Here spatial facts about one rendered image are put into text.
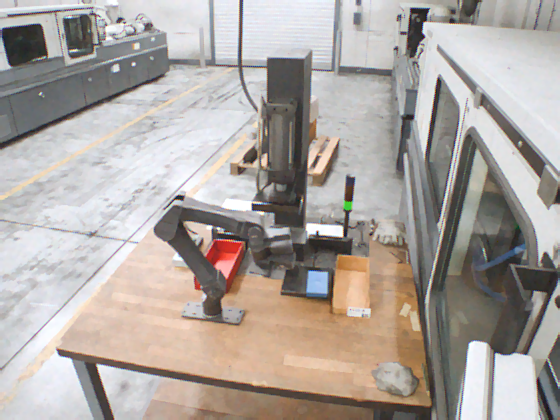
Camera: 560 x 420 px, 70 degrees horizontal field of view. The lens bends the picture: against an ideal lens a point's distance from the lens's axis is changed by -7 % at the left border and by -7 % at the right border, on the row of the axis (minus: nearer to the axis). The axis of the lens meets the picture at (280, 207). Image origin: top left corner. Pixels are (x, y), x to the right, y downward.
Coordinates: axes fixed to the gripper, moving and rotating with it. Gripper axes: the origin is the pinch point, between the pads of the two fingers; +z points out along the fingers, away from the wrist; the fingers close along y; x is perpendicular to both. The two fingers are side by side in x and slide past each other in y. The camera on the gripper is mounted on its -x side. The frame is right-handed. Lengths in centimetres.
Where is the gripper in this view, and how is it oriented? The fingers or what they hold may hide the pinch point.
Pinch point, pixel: (265, 270)
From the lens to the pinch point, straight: 142.9
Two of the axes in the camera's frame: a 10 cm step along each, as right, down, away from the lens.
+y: 2.5, -8.3, 5.0
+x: -9.6, -1.6, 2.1
